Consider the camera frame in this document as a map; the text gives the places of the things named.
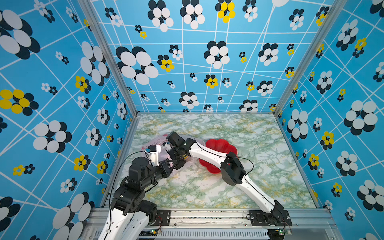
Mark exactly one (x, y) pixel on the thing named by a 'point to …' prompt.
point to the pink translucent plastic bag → (191, 162)
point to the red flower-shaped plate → (220, 146)
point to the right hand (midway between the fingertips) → (158, 165)
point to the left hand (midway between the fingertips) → (178, 161)
